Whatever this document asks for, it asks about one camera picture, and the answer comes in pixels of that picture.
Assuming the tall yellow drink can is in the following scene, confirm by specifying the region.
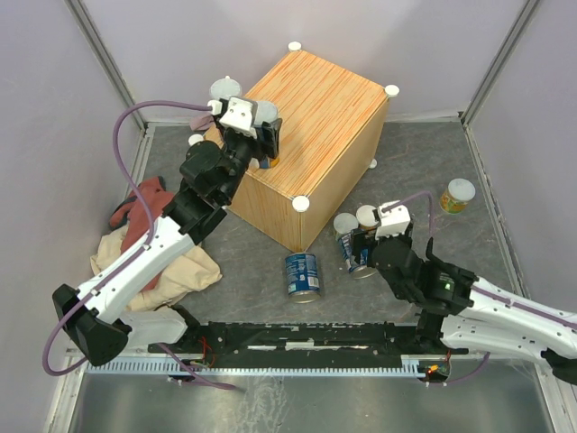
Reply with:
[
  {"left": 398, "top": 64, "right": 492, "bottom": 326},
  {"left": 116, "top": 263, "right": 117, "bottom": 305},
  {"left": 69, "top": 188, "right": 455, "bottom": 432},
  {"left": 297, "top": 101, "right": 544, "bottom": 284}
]
[{"left": 254, "top": 100, "right": 282, "bottom": 169}]

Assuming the tall can cartoon label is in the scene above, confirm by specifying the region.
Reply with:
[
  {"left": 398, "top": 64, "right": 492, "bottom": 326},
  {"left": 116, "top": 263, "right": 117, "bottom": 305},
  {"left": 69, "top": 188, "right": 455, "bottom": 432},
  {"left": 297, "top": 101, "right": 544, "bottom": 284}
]
[{"left": 209, "top": 76, "right": 243, "bottom": 101}]

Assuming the blue Progresso soup can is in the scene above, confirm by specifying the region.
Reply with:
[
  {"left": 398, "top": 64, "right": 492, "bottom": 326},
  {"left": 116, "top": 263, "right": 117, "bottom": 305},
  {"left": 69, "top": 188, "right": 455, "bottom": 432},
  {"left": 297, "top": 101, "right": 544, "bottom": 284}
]
[{"left": 337, "top": 234, "right": 377, "bottom": 280}]

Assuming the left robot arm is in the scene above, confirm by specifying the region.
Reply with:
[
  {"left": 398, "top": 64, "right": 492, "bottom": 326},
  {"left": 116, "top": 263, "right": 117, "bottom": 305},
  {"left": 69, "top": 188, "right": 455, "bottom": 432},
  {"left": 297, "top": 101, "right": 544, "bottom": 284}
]
[{"left": 52, "top": 119, "right": 282, "bottom": 366}]

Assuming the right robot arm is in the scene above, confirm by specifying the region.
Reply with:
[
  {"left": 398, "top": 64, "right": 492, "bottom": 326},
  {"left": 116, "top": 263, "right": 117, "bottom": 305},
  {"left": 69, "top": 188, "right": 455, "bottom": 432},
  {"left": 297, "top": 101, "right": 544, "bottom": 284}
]
[{"left": 352, "top": 229, "right": 576, "bottom": 384}]

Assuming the pink cloth behind counter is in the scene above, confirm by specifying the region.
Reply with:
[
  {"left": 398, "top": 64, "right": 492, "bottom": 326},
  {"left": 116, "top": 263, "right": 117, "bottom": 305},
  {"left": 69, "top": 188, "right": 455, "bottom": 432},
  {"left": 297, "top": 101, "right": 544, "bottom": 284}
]
[{"left": 189, "top": 114, "right": 214, "bottom": 132}]

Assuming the wooden cube counter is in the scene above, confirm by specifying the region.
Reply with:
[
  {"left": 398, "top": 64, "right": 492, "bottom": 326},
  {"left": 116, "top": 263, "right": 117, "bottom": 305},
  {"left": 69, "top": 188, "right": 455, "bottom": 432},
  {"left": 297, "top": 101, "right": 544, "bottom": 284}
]
[{"left": 229, "top": 51, "right": 389, "bottom": 253}]

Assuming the orange cup white lid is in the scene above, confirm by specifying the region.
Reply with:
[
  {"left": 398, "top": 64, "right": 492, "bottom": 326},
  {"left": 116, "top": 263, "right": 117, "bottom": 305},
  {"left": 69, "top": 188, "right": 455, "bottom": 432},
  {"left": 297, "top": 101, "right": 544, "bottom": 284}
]
[{"left": 355, "top": 205, "right": 380, "bottom": 230}]

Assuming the clear lid small cup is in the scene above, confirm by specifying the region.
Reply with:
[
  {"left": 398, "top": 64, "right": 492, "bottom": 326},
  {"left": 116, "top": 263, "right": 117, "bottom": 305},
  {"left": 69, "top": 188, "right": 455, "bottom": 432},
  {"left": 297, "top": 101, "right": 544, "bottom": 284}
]
[{"left": 333, "top": 213, "right": 359, "bottom": 239}]

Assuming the green orange fruit cup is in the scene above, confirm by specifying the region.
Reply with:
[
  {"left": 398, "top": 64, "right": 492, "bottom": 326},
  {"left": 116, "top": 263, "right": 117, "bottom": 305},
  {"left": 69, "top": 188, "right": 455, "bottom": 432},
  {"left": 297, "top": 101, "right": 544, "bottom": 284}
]
[{"left": 440, "top": 178, "right": 476, "bottom": 215}]

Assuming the blue soup can lying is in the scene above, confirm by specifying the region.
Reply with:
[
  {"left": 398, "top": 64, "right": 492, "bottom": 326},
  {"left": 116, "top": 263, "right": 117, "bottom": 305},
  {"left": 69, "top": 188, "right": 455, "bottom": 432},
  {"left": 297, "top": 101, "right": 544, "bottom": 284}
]
[{"left": 285, "top": 253, "right": 321, "bottom": 303}]

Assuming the red cloth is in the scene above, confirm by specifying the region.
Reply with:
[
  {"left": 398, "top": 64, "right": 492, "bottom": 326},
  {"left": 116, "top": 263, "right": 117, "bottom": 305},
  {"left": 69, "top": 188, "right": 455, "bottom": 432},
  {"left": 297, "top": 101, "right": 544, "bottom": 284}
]
[{"left": 109, "top": 176, "right": 174, "bottom": 253}]

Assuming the beige cloth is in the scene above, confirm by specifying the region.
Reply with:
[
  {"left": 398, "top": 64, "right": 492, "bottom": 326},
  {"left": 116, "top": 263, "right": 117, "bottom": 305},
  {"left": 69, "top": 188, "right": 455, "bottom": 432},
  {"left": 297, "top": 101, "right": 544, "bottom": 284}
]
[{"left": 90, "top": 226, "right": 222, "bottom": 311}]

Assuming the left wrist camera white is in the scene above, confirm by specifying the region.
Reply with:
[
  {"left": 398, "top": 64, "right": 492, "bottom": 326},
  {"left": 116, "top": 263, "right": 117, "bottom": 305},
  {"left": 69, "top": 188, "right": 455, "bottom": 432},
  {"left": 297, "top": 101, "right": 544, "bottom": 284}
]
[{"left": 207, "top": 97, "right": 258, "bottom": 138}]

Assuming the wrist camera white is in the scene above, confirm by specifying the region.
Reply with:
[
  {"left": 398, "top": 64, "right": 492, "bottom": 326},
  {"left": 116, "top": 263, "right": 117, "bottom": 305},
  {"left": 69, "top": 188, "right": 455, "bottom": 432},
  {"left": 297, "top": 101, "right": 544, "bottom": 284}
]
[
  {"left": 375, "top": 201, "right": 411, "bottom": 240},
  {"left": 207, "top": 97, "right": 258, "bottom": 138}
]

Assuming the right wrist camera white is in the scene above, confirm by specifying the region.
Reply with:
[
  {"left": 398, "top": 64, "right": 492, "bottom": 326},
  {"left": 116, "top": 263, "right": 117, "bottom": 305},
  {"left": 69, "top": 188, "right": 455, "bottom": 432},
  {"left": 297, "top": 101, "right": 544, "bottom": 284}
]
[{"left": 375, "top": 201, "right": 411, "bottom": 240}]

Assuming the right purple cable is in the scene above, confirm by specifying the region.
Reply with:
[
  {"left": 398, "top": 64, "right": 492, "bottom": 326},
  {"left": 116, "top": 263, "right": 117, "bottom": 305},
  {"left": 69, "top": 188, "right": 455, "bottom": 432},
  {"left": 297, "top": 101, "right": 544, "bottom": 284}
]
[{"left": 391, "top": 189, "right": 436, "bottom": 235}]

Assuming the white cable duct strip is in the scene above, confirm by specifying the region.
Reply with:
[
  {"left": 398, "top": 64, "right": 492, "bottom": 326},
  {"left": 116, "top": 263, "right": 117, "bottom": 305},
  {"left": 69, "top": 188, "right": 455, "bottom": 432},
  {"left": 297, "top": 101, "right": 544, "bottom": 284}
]
[{"left": 85, "top": 356, "right": 440, "bottom": 379}]

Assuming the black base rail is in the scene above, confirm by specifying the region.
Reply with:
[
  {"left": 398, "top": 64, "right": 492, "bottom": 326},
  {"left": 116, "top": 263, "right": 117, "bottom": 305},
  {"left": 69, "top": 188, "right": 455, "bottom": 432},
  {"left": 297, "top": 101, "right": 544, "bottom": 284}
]
[{"left": 168, "top": 307, "right": 469, "bottom": 368}]

